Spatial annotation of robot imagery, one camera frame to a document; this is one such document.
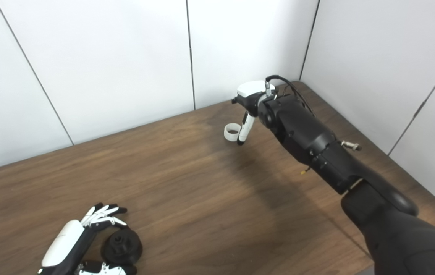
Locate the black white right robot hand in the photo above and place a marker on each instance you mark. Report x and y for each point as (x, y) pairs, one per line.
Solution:
(249, 89)

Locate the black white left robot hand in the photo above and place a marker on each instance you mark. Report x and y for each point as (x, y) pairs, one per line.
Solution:
(64, 242)

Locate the round black gear part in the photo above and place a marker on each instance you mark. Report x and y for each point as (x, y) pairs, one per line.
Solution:
(122, 246)

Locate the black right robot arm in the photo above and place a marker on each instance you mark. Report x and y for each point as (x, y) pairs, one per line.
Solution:
(309, 130)

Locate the silver round connector plug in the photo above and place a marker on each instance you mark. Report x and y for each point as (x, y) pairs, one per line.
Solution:
(351, 145)

